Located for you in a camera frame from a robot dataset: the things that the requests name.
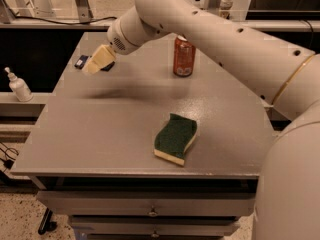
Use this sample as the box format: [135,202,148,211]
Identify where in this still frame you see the white pump bottle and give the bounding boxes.
[5,67,33,102]

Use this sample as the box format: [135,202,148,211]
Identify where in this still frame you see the upper grey drawer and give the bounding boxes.
[37,191,254,217]

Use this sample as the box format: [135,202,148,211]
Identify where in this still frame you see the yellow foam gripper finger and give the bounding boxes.
[82,45,116,75]

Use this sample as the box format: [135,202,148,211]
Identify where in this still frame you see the black cables at left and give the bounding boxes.
[0,141,20,172]

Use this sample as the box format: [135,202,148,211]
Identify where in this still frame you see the grey metal shelf rail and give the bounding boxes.
[0,18,320,33]

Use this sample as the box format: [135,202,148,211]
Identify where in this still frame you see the black table leg foot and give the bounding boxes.
[38,209,57,235]

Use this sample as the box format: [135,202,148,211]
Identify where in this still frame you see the green yellow sponge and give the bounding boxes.
[154,113,198,166]

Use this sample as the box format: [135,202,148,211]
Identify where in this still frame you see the grey drawer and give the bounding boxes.
[37,191,254,217]
[69,216,240,237]

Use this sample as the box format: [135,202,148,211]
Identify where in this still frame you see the black cable on shelf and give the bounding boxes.
[6,3,118,27]

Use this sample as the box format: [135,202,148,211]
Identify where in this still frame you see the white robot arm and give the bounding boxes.
[84,0,320,240]

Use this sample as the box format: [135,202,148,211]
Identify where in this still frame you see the orange soda can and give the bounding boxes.
[173,35,196,77]

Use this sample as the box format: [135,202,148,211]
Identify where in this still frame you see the lower grey drawer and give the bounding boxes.
[69,216,240,237]

